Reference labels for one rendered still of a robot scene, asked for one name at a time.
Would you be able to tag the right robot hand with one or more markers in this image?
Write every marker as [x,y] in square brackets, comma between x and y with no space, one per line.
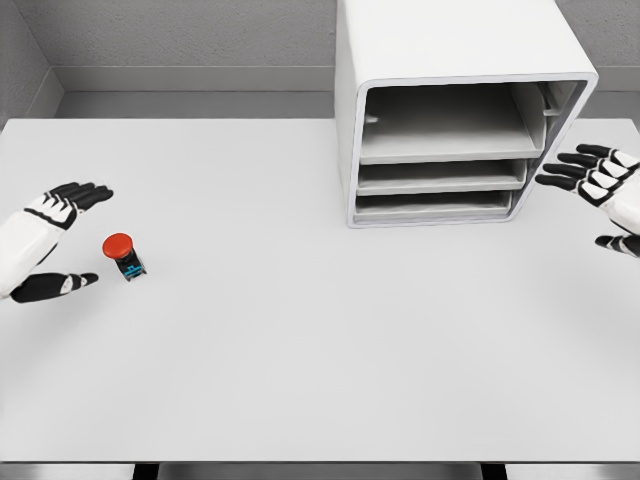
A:
[617,192]

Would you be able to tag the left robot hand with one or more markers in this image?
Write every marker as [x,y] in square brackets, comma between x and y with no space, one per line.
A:
[30,235]

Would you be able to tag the white storage cabinet shell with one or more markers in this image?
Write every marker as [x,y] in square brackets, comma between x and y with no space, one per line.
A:
[425,45]

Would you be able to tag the red button load switch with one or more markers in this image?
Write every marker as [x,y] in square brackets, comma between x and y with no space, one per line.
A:
[122,252]

